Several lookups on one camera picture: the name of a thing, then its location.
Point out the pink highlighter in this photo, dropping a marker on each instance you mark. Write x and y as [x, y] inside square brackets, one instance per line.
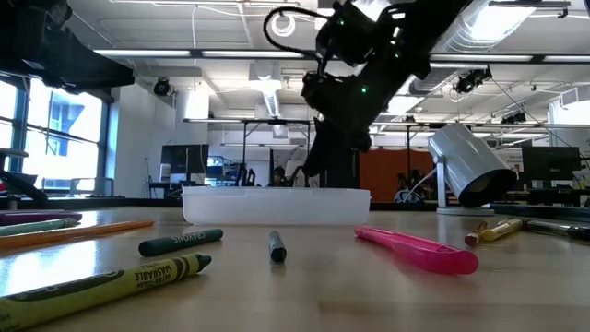
[424, 253]

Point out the person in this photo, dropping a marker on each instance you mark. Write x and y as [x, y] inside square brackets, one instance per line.
[278, 177]

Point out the black frame stand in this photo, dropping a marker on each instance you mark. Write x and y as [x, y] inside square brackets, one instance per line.
[276, 121]

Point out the dark teal marker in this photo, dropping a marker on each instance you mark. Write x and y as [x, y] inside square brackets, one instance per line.
[277, 249]

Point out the large window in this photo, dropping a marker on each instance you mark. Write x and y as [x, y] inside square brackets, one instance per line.
[64, 138]

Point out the ceiling light strip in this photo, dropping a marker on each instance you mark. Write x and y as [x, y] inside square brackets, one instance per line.
[484, 58]
[147, 53]

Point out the dark green crayon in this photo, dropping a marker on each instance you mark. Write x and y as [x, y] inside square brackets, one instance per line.
[180, 242]

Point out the orange pencil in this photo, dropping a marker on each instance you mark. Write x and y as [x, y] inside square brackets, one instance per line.
[69, 234]

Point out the black ceiling camera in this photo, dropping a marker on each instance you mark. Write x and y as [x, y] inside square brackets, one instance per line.
[162, 86]

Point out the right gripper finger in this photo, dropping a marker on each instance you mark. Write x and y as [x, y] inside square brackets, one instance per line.
[320, 152]

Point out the black ceiling device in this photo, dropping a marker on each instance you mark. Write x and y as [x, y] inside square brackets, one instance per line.
[470, 80]

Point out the yellow highlighter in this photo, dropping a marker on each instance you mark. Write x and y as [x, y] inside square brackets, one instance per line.
[502, 229]

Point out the yellow-green Crayola crayon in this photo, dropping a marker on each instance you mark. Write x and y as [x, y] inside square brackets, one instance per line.
[115, 281]

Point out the orange partition wall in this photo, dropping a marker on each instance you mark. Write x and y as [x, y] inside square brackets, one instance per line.
[382, 168]

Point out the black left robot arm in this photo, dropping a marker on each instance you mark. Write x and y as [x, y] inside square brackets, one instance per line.
[46, 46]

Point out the black computer monitor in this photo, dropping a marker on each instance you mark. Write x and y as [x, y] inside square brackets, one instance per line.
[184, 161]
[551, 163]

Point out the white desk lamp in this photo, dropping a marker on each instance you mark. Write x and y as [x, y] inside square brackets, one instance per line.
[461, 157]

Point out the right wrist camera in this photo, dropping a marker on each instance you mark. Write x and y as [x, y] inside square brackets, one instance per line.
[315, 90]

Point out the silver ceiling duct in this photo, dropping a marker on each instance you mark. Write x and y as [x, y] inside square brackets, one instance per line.
[431, 80]

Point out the teal pencil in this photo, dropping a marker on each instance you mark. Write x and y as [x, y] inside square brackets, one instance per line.
[37, 226]

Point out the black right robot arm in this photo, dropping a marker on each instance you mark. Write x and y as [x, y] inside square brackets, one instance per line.
[405, 27]

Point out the black frame strut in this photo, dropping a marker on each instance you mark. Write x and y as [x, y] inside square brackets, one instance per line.
[18, 184]

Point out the black pen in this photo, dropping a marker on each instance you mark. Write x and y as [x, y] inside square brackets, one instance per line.
[558, 229]

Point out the clear plastic supply box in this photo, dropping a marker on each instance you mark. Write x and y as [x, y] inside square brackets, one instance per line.
[276, 207]

